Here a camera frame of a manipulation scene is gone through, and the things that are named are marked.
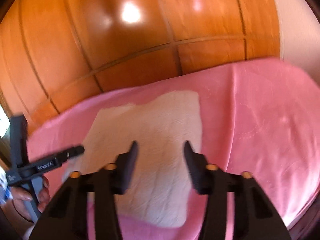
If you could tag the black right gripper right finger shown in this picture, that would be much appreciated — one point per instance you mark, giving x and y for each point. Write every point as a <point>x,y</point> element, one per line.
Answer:
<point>255,217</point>

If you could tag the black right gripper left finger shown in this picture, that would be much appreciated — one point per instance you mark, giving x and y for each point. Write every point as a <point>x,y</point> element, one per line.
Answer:
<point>65,217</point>

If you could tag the white knitted sweater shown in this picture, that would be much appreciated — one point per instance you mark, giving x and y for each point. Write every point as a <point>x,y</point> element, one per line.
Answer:
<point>160,186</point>

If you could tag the person's left hand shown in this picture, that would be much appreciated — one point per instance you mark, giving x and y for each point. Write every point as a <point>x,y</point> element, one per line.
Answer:
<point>20,197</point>

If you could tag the pink bed blanket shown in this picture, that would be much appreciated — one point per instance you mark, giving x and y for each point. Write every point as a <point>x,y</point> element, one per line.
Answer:
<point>260,116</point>

